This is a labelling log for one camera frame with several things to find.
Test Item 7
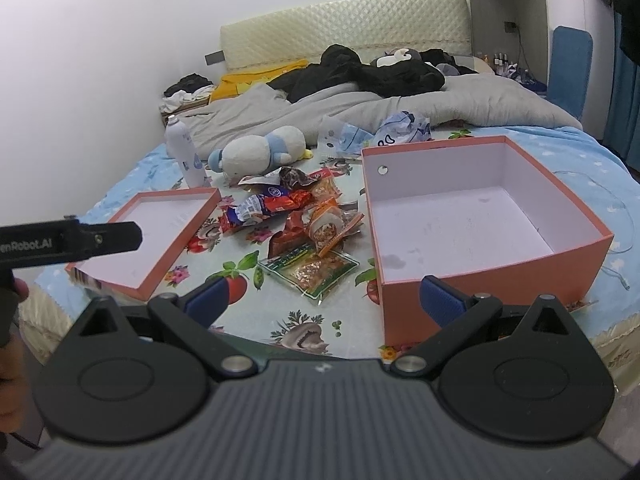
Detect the person's left hand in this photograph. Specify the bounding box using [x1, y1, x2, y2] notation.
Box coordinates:
[0, 277, 33, 436]

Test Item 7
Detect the crumpled blue white plastic bag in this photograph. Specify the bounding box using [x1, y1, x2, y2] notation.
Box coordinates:
[318, 110, 431, 157]

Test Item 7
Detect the green peanut snack packet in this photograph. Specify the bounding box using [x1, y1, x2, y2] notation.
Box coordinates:
[257, 244, 360, 304]

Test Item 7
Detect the grey duvet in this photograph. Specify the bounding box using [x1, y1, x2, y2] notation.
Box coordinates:
[178, 74, 582, 159]

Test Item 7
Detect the white blue penguin plush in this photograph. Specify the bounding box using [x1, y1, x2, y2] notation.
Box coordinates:
[207, 126, 307, 183]

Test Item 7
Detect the cream padded headboard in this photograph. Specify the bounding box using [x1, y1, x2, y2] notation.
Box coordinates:
[220, 0, 472, 72]

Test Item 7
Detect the orange clear snack bag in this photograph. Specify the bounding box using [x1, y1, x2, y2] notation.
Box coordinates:
[306, 198, 364, 257]

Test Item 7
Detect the white plush toy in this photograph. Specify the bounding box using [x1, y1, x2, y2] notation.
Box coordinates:
[371, 48, 413, 67]

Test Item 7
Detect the dark brown snack packet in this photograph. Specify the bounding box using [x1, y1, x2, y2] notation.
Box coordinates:
[279, 167, 319, 191]

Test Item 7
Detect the white spray bottle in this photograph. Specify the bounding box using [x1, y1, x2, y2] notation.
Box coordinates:
[165, 115, 207, 188]

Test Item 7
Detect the clothes pile on nightstand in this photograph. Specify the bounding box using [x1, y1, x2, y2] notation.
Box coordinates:
[158, 73, 216, 114]

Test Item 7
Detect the blue white snack packet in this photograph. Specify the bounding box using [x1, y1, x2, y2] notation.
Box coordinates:
[218, 185, 289, 233]

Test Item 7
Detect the white charging cable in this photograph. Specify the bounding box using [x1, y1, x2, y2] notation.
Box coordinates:
[552, 169, 634, 291]

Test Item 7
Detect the shallow pink box lid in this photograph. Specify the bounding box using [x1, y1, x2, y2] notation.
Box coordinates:
[65, 188, 221, 301]

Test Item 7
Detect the red foil snack packet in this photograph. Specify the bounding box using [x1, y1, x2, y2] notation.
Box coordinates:
[264, 190, 314, 214]

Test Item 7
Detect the black clothing pile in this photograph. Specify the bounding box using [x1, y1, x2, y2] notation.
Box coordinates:
[268, 44, 475, 103]

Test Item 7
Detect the light blue bedsheet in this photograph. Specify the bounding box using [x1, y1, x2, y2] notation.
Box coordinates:
[36, 127, 639, 339]

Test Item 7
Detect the blue chair back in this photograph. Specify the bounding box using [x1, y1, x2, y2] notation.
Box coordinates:
[547, 26, 593, 120]

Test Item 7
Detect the deep pink cardboard box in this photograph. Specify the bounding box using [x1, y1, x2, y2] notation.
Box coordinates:
[362, 136, 613, 346]

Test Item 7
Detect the blue curtain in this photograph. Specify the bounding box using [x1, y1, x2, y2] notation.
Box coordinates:
[603, 13, 639, 174]

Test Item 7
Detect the yellow cloth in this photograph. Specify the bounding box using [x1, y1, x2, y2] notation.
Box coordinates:
[209, 58, 309, 103]

